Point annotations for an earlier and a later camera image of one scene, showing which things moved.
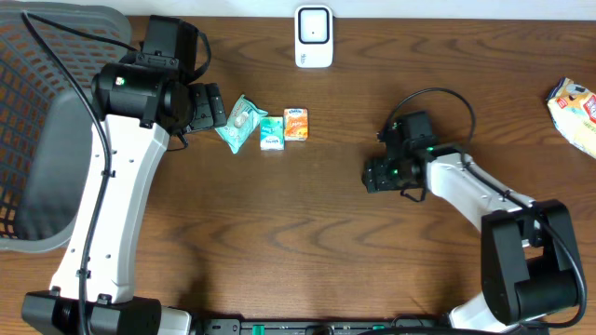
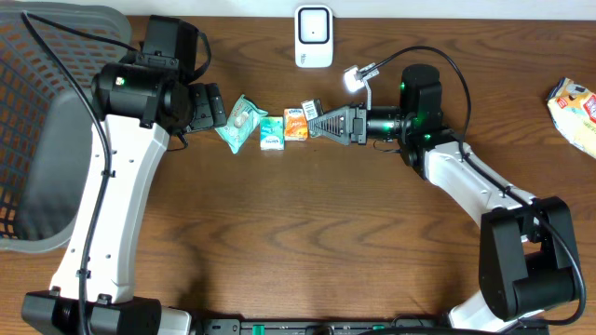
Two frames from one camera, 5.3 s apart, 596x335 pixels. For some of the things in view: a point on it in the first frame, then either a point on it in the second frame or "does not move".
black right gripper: (372, 177) to (347, 123)
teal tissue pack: (272, 133) does not move
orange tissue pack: (295, 122) does not move
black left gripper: (210, 107) does not move
